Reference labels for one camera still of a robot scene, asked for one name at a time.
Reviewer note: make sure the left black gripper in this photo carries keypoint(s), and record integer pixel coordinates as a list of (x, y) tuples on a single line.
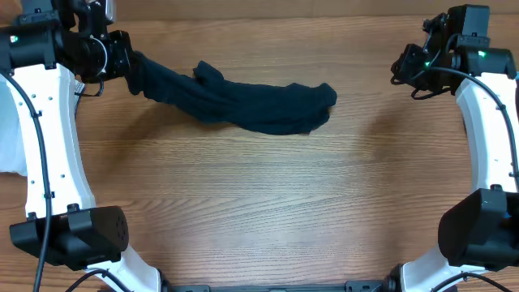
[(122, 57)]

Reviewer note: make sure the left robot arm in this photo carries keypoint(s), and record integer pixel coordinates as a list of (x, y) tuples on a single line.
[(46, 54)]

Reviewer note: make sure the folded light blue jeans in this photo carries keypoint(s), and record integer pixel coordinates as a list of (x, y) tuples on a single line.
[(12, 148)]

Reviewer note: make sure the dark navy t-shirt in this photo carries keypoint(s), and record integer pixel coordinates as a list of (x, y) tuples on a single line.
[(209, 97)]

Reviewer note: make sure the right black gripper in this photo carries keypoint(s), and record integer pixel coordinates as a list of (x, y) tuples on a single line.
[(405, 68)]

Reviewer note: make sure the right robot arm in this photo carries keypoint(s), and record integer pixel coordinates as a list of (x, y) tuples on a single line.
[(479, 235)]

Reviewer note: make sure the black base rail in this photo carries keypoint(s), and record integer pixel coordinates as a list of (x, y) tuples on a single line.
[(349, 286)]

